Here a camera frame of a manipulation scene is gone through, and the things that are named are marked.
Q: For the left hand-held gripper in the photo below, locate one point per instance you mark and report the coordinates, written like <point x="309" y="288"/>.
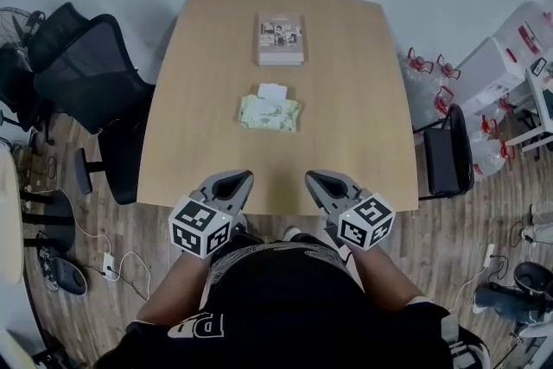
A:
<point x="196" y="227"/>

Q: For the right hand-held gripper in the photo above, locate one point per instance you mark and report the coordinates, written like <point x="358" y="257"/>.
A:
<point x="367" y="222"/>

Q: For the green wet wipe pack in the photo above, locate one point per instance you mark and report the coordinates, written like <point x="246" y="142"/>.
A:
<point x="268" y="116"/>

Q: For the person's right forearm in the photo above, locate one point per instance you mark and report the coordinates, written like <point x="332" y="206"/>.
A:
<point x="386" y="276"/>

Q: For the person's left forearm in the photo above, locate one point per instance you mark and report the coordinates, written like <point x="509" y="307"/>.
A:
<point x="177" y="289"/>

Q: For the person's right shoe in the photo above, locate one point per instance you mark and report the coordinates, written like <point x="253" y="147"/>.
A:
<point x="292" y="233"/>

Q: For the wooden table with white legs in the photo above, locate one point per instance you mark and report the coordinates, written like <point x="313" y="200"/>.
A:
<point x="194" y="121"/>

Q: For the black folding chair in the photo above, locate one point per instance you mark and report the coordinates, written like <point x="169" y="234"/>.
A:
<point x="445" y="160"/>

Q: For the person's black shirt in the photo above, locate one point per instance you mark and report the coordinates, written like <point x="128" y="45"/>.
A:
<point x="281" y="315"/>

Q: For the white power strip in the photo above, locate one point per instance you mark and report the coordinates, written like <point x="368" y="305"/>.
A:
<point x="489" y="256"/>
<point x="109" y="266"/>

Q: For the thick book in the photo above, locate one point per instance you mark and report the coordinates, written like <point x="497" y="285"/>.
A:
<point x="281" y="39"/>

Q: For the group of clear water jugs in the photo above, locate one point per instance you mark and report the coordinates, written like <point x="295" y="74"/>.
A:
<point x="488" y="151"/>

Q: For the black mesh office chair with headrest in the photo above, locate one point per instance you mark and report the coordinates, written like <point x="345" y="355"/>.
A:
<point x="90" y="73"/>

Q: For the white water dispenser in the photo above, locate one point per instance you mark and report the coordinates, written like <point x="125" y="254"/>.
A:
<point x="488" y="78"/>

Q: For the round light wooden table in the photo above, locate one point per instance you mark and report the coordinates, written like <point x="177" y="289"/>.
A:
<point x="8" y="220"/>

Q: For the white desk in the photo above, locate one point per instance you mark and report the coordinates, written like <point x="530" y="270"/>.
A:
<point x="540" y="99"/>

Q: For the black standing fan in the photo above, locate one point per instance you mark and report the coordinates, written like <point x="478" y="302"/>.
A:
<point x="13" y="26"/>

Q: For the small black picture frame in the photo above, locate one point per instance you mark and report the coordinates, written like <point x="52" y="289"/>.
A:
<point x="538" y="67"/>

